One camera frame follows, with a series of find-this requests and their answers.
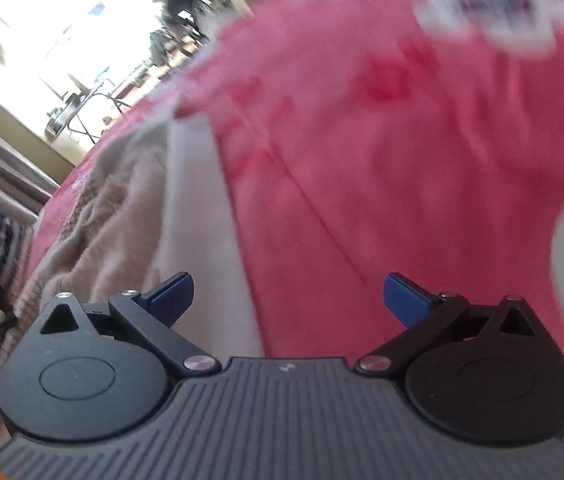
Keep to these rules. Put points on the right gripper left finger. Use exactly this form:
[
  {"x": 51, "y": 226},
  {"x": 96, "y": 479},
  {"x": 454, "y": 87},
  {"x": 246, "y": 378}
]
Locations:
[{"x": 150, "y": 317}]

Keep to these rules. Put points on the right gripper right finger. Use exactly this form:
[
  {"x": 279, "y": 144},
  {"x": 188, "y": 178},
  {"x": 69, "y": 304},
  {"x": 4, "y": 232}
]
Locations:
[{"x": 425, "y": 318}]

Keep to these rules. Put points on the beige white houndstooth knit cardigan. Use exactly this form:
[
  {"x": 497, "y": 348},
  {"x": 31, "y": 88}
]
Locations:
[{"x": 154, "y": 204}]

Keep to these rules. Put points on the pink floral bed blanket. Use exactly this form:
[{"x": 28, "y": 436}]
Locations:
[{"x": 364, "y": 137}]

